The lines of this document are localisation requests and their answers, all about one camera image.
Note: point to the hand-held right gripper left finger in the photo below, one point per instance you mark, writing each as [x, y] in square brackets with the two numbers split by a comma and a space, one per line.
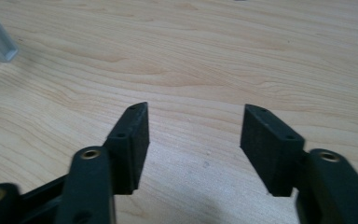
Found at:
[130, 149]

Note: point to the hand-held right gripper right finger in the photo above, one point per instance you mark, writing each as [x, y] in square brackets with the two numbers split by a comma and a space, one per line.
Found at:
[268, 149]

